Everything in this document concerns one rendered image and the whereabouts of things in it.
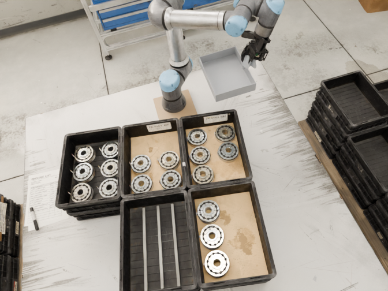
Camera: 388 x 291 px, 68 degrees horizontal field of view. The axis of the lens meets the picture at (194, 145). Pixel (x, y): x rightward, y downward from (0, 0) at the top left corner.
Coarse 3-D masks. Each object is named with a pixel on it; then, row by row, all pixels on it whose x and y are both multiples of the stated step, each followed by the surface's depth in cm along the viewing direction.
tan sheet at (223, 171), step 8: (200, 128) 155; (208, 128) 155; (216, 128) 154; (208, 136) 152; (208, 144) 149; (216, 144) 149; (216, 152) 147; (216, 160) 144; (240, 160) 143; (192, 168) 143; (216, 168) 142; (224, 168) 142; (232, 168) 141; (240, 168) 141; (216, 176) 140; (224, 176) 140; (232, 176) 139; (240, 176) 139; (192, 184) 139
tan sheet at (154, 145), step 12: (168, 132) 156; (132, 144) 154; (144, 144) 153; (156, 144) 152; (168, 144) 152; (132, 156) 150; (156, 156) 148; (156, 168) 145; (180, 168) 144; (156, 180) 142; (132, 192) 140
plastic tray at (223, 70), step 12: (228, 48) 147; (204, 60) 149; (216, 60) 150; (228, 60) 149; (240, 60) 145; (204, 72) 142; (216, 72) 146; (228, 72) 145; (240, 72) 144; (216, 84) 142; (228, 84) 141; (240, 84) 140; (252, 84) 134; (216, 96) 133; (228, 96) 136
